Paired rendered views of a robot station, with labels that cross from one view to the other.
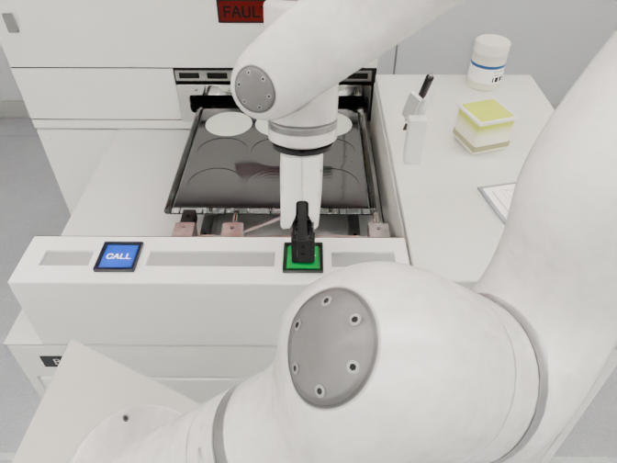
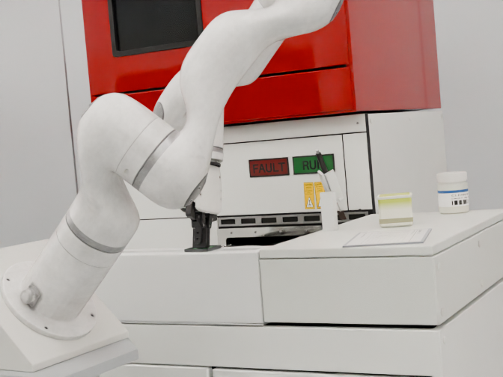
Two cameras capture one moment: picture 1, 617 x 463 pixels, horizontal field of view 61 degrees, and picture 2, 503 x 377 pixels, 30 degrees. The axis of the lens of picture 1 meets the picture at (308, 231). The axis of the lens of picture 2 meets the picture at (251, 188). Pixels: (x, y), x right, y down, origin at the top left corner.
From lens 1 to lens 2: 1.50 m
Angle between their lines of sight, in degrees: 46
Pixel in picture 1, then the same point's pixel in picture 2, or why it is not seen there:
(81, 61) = (156, 213)
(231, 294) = (151, 265)
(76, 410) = (34, 256)
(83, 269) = not seen: hidden behind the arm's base
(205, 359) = (135, 339)
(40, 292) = not seen: hidden behind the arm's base
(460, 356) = (119, 102)
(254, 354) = (166, 332)
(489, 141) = (392, 215)
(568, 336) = (186, 129)
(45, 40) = (136, 198)
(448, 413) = (109, 114)
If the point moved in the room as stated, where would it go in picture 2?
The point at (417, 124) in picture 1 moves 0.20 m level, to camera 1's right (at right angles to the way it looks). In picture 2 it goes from (325, 195) to (414, 190)
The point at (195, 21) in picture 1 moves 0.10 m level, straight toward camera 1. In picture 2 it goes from (234, 177) to (223, 180)
